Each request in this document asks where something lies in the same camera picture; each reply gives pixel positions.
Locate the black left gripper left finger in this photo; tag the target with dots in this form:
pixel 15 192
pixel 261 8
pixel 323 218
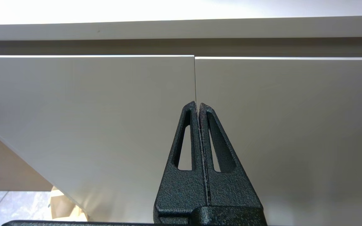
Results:
pixel 181 194

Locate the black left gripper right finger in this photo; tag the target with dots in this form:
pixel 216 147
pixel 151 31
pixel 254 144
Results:
pixel 231 191

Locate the brown paper bag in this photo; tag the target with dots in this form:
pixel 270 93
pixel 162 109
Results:
pixel 61 205

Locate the white sideboard cabinet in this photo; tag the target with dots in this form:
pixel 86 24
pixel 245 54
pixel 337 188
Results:
pixel 168 28

